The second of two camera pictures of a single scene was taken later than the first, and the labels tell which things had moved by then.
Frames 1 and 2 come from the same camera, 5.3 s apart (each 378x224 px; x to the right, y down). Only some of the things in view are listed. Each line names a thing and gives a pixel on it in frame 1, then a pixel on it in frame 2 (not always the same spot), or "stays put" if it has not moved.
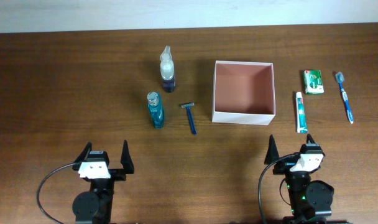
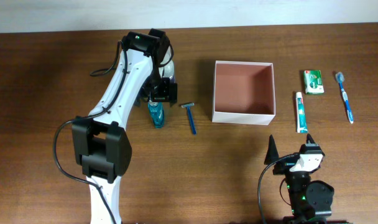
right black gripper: x=279 y=168 stays put
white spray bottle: x=167 y=70 stays put
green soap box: x=313 y=83 stays put
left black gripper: x=120 y=174 -> x=161 y=93
